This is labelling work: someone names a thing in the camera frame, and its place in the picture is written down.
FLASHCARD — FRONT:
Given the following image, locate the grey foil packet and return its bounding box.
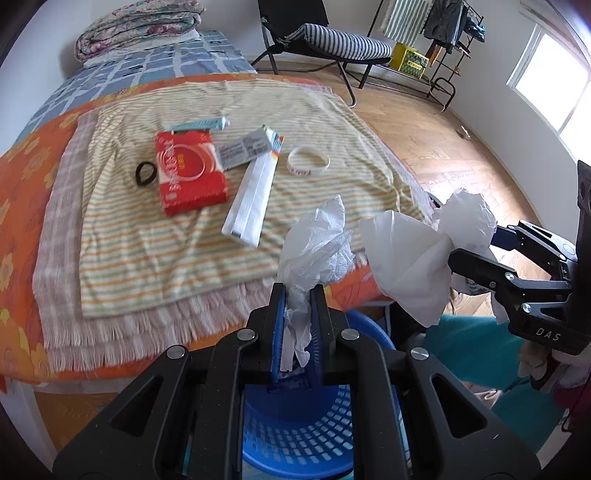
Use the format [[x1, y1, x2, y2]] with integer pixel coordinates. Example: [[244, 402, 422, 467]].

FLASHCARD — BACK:
[[217, 128, 273, 169]]

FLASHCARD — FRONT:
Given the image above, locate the long white box colourful end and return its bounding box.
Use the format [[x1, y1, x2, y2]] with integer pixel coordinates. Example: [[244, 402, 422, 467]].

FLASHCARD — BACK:
[[222, 124, 286, 247]]

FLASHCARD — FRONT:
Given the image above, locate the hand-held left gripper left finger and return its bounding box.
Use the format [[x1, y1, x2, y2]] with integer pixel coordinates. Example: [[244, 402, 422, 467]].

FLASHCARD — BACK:
[[53, 282, 289, 480]]

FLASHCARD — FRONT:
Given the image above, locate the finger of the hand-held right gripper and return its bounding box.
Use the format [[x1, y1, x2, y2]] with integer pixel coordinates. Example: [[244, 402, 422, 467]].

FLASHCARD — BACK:
[[490, 220, 579, 280], [447, 248, 574, 320]]

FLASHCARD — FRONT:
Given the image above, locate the folded floral quilt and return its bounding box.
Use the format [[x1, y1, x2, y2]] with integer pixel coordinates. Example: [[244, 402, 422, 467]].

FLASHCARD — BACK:
[[75, 0, 206, 63]]

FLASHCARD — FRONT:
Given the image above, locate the yellow striped towel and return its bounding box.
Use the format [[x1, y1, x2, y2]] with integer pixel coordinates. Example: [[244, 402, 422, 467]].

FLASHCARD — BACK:
[[78, 78, 428, 319]]

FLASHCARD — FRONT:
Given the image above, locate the white bed frame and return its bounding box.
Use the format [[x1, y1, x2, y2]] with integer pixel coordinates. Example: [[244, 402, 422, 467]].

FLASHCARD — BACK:
[[0, 378, 61, 462]]

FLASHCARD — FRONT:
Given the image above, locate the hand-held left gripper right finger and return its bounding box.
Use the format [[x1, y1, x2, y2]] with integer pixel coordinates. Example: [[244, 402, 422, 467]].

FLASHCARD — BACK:
[[310, 285, 541, 480]]

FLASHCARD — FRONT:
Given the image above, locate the embossed white tissue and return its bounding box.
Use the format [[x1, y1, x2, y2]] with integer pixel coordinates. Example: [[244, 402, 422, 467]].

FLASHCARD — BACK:
[[277, 194, 356, 370]]

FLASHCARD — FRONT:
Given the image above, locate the green striped hanging towel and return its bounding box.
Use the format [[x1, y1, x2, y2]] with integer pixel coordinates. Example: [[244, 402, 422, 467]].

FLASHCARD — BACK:
[[384, 0, 430, 42]]

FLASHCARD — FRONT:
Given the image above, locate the blue plastic basket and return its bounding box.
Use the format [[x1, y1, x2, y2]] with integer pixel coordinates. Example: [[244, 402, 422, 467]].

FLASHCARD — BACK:
[[240, 308, 411, 480]]

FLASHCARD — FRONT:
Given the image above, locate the dark hanging jacket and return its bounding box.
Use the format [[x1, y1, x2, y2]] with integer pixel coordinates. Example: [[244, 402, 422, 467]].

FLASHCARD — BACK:
[[422, 0, 467, 54]]

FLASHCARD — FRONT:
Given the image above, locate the white wristband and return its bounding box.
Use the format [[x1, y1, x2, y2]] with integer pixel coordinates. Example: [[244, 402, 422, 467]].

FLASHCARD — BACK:
[[287, 146, 331, 177]]

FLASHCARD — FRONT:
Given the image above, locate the orange floral bed sheet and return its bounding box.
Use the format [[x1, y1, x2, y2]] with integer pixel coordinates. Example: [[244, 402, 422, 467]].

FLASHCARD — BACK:
[[0, 71, 393, 386]]

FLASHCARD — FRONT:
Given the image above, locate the plaid fringed blanket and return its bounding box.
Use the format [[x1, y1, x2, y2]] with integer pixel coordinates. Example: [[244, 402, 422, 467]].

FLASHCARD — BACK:
[[32, 76, 435, 365]]

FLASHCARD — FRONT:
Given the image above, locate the yellow plastic crate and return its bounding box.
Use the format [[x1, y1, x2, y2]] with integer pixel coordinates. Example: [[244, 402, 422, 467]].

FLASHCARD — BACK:
[[390, 42, 430, 79]]

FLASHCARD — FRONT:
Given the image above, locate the window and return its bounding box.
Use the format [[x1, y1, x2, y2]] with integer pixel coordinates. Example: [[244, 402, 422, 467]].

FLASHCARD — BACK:
[[505, 23, 591, 153]]

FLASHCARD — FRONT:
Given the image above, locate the person's teal trouser leg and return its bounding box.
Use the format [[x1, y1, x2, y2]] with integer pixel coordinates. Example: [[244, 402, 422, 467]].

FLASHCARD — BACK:
[[422, 314, 568, 435]]

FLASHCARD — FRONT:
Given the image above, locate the smooth white tissue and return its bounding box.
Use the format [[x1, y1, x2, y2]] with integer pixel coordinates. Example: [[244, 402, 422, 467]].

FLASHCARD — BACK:
[[358, 188, 499, 328]]

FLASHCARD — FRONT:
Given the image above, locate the black clothes rack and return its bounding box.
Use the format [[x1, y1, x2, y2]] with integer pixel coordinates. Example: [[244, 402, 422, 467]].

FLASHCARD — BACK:
[[367, 0, 485, 112]]

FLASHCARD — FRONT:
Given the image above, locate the red cardboard box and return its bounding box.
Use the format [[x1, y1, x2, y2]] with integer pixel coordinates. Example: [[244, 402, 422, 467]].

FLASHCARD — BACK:
[[154, 130, 230, 217]]

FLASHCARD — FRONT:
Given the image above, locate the light blue toothpaste box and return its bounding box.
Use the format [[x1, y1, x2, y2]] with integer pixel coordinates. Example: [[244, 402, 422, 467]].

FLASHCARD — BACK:
[[166, 116, 230, 135]]

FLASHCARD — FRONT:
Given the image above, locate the white folded cloth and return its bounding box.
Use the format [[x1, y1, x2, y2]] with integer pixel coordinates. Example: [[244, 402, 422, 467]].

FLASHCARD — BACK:
[[85, 30, 201, 65]]

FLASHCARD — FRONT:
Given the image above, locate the black folding chair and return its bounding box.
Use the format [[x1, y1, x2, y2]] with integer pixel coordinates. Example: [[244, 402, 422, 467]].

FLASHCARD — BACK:
[[249, 0, 407, 109]]

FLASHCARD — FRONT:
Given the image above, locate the blue checked bed sheet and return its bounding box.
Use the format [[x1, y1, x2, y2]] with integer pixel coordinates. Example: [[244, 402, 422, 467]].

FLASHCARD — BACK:
[[14, 30, 259, 139]]

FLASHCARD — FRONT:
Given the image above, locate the striped seat cushion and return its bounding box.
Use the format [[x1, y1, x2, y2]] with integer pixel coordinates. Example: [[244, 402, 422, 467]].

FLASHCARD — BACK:
[[288, 23, 393, 61]]

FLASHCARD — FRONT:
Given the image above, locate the black hair tie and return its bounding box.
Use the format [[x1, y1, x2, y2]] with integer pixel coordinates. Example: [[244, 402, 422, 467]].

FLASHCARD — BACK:
[[135, 161, 158, 188]]

